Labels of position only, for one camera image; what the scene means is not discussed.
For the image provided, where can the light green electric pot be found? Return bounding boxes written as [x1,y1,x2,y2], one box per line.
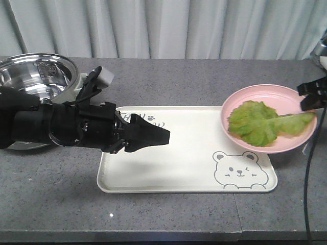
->
[1,53,98,148]

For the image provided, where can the green lettuce leaf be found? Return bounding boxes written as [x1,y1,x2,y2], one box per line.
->
[228,101,315,146]

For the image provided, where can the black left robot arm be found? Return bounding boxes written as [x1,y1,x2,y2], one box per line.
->
[1,87,170,154]

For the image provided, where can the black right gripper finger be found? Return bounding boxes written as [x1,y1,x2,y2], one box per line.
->
[300,94,326,111]
[297,77,326,96]

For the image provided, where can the cream bear print tray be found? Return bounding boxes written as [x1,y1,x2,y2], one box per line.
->
[97,106,278,193]

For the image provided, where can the white rice cooker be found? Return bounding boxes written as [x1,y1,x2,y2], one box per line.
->
[310,37,326,70]

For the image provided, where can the pink round plate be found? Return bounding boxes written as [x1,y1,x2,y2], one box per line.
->
[220,84,317,154]

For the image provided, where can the white pleated curtain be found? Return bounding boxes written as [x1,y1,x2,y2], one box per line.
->
[1,1,326,60]

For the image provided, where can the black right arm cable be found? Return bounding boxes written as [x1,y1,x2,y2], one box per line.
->
[302,107,327,242]

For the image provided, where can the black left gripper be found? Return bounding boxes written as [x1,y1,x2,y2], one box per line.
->
[48,103,170,154]

